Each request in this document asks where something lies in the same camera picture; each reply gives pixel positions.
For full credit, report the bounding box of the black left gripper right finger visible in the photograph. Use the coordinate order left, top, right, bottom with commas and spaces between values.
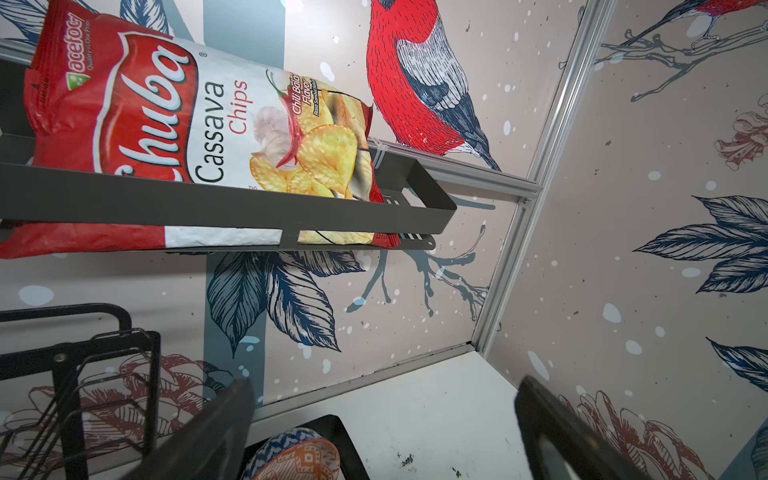
514, 376, 647, 479

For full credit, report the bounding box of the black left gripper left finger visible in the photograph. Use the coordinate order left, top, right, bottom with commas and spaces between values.
124, 378, 255, 480

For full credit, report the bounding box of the orange patterned ceramic bowl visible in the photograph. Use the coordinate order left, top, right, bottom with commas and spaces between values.
241, 427, 341, 480

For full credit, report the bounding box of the black two-tier dish rack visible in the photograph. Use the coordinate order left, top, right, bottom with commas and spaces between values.
1, 303, 367, 479

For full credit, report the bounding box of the red cassava chips bag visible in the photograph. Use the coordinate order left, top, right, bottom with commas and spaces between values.
0, 0, 402, 260

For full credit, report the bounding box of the black wall-mounted wire basket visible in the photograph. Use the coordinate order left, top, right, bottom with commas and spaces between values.
0, 56, 458, 253

